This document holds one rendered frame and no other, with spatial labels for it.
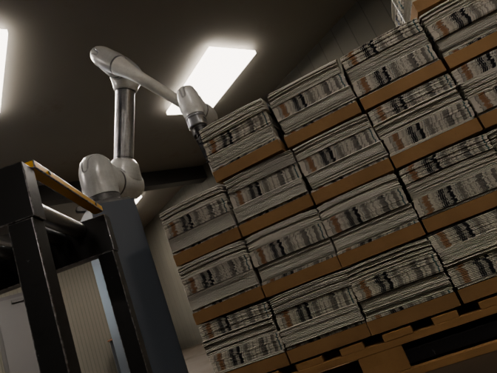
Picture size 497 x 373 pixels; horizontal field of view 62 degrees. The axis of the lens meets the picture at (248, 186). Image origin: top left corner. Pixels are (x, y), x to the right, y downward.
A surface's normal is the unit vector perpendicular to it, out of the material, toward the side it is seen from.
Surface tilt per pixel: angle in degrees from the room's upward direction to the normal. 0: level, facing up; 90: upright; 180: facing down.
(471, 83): 90
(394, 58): 90
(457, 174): 90
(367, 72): 90
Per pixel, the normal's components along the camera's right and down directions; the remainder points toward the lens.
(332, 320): -0.32, -0.14
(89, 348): 0.51, -0.42
